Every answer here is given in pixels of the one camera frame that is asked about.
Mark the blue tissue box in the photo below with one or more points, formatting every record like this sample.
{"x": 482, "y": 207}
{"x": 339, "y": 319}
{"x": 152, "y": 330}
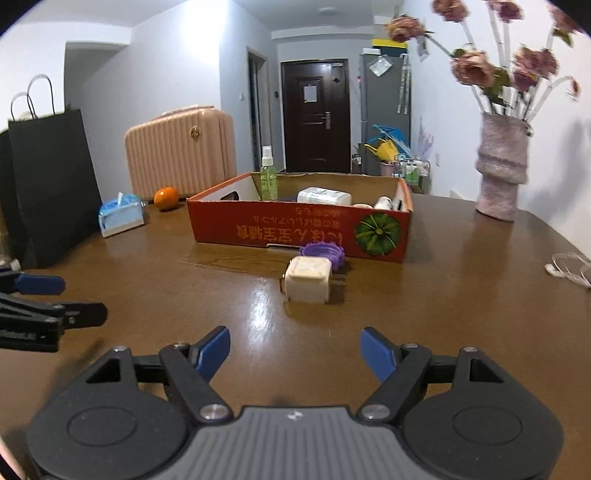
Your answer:
{"x": 121, "y": 214}

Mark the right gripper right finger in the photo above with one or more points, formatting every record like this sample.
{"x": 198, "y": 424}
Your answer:
{"x": 401, "y": 371}

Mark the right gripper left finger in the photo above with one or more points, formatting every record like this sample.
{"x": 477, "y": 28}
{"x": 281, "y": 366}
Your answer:
{"x": 189, "y": 368}

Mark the black paper bag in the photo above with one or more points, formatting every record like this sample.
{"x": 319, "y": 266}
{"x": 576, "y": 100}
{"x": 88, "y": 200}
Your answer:
{"x": 49, "y": 194}

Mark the pink suitcase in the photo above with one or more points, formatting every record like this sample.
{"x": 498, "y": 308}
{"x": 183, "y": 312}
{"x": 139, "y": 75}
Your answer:
{"x": 189, "y": 149}

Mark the pink textured vase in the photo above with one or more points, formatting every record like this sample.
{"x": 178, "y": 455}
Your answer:
{"x": 503, "y": 163}

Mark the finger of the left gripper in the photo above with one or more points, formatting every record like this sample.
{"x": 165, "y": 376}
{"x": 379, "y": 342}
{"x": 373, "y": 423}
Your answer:
{"x": 27, "y": 284}
{"x": 76, "y": 314}

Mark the beige plug adapter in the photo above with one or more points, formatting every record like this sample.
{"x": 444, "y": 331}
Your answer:
{"x": 309, "y": 279}

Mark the dark entrance door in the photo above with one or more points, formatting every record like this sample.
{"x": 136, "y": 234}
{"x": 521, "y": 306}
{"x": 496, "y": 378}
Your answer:
{"x": 316, "y": 117}

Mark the wire shelf rack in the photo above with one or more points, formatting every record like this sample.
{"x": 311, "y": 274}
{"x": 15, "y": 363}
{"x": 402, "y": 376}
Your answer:
{"x": 416, "y": 173}

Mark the green spray bottle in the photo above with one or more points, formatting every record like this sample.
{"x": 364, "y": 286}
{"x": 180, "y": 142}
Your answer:
{"x": 267, "y": 176}

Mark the orange fruit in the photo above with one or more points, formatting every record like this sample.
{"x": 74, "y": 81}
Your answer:
{"x": 166, "y": 199}

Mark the yellow box on refrigerator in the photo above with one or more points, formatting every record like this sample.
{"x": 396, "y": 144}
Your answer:
{"x": 389, "y": 47}

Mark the yellow blue bags pile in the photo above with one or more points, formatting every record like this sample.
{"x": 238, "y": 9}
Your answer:
{"x": 389, "y": 144}

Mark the red cardboard box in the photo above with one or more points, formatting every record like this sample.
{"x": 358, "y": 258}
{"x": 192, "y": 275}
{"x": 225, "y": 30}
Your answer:
{"x": 233, "y": 213}

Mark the white plastic bottle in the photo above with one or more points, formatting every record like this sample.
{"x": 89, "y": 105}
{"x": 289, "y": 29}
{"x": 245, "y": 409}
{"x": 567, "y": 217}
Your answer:
{"x": 324, "y": 196}

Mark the purple ridged cap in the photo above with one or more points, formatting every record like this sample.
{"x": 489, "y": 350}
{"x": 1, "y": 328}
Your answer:
{"x": 327, "y": 250}

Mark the grey refrigerator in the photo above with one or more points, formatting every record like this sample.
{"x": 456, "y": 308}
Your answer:
{"x": 385, "y": 101}

